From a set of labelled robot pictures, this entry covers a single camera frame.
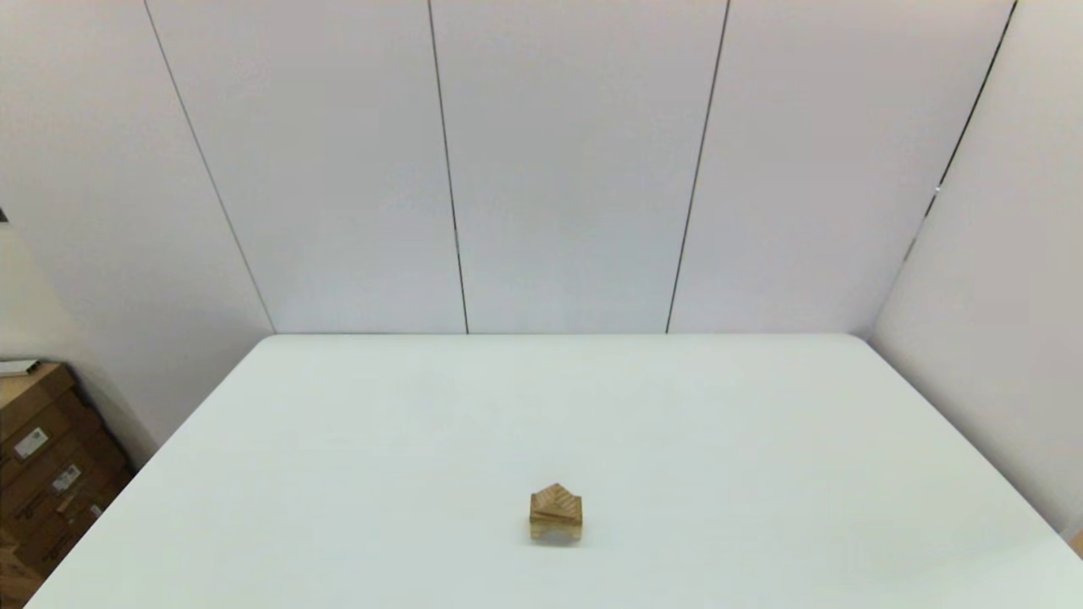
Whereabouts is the triangular wooden building block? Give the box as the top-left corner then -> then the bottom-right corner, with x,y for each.
531,482 -> 583,517

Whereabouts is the rectangular wooden building block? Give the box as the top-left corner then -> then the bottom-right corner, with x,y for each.
530,496 -> 584,527

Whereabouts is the large labelled cardboard box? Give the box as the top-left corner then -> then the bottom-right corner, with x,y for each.
0,364 -> 136,580

